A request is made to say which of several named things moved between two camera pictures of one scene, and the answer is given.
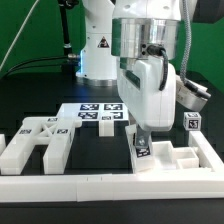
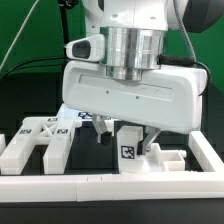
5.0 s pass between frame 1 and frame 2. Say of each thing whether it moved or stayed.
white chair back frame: stayed
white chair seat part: moved
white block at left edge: stayed
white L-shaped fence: stayed
